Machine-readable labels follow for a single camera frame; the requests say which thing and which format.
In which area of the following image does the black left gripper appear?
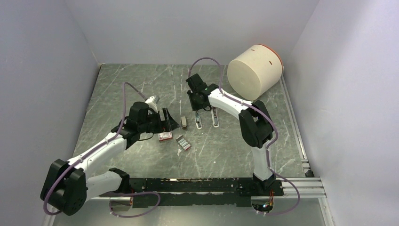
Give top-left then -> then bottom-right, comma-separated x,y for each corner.
138,107 -> 179,133

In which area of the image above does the red staple box sleeve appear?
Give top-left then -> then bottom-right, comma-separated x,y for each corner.
158,132 -> 173,142

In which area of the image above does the beige stapler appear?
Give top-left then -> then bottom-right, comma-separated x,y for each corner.
180,116 -> 188,130

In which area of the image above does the staple box tray with staples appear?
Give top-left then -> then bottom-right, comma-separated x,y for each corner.
176,135 -> 192,151

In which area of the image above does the blue mini stapler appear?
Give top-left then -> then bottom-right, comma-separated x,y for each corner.
195,111 -> 202,129

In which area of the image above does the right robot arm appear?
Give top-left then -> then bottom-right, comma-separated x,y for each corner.
186,74 -> 276,195

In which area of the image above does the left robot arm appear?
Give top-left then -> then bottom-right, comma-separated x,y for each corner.
40,102 -> 180,216

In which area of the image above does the cream cylindrical container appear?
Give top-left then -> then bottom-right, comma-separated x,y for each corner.
227,44 -> 284,101

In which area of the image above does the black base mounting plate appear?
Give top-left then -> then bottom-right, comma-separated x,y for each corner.
129,178 -> 284,207

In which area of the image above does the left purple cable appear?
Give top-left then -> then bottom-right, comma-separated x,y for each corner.
43,82 -> 161,218

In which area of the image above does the purple cable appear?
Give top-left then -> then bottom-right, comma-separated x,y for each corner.
43,82 -> 161,218
188,57 -> 301,217

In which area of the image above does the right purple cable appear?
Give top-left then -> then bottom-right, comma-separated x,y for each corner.
188,57 -> 301,217

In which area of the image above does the aluminium frame rail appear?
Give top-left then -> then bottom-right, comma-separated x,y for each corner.
75,178 -> 327,201

